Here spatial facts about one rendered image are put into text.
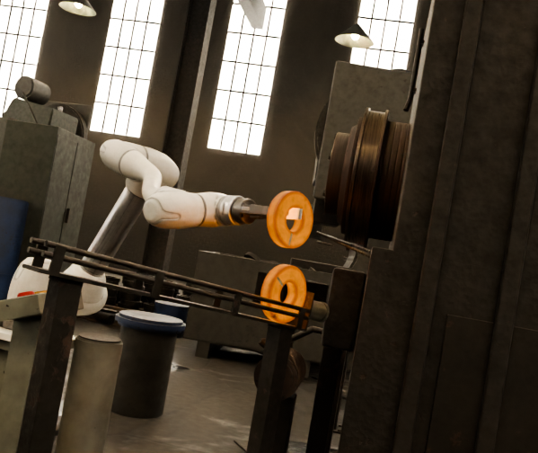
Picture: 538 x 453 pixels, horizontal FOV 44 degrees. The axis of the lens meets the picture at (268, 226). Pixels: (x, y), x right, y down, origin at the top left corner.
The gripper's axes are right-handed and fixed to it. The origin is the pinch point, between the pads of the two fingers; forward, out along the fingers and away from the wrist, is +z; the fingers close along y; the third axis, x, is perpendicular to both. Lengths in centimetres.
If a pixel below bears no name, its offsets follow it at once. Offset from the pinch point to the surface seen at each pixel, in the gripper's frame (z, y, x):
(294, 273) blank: 3.4, -0.9, -16.2
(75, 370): -25, 43, -48
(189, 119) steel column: -595, -416, 177
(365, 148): -0.3, -29.7, 25.2
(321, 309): 4.0, -13.5, -25.1
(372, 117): -4, -36, 37
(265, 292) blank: 2.1, 7.8, -22.2
